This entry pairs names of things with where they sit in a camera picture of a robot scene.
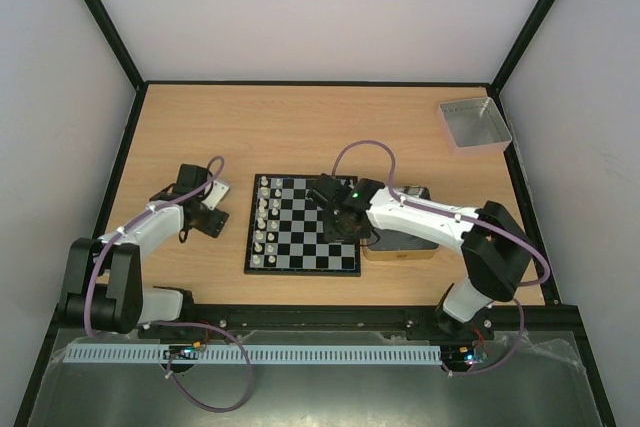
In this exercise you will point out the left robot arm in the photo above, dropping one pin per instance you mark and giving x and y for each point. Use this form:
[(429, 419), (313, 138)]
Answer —
[(103, 290)]

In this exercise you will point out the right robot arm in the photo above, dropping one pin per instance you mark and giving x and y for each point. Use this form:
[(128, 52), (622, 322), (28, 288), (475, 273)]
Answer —
[(495, 250)]

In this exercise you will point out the grey slotted cable duct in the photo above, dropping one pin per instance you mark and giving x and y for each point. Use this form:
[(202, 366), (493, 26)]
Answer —
[(256, 354)]

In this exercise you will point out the metal sheet front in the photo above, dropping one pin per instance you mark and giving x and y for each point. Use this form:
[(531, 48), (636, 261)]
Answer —
[(542, 384)]

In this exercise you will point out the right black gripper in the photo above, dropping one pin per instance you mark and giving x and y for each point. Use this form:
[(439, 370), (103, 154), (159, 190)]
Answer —
[(338, 225)]

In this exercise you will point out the empty metal tin box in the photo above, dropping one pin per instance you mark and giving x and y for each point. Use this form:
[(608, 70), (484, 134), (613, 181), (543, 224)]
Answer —
[(473, 126)]

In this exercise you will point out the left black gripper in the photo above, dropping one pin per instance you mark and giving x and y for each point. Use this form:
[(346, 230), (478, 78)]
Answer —
[(213, 226)]

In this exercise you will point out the black mounting rail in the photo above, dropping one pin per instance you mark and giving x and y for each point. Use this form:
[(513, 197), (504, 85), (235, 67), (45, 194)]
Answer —
[(417, 323)]

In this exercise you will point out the metal tin tray with pieces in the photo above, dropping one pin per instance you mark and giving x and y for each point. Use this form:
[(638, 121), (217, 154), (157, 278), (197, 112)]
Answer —
[(390, 245)]

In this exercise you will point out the black white chess board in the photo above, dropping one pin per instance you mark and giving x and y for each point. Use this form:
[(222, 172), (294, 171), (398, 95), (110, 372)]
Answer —
[(284, 223)]

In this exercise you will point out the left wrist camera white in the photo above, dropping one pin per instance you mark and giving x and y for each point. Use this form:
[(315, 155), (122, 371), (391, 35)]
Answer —
[(215, 194)]

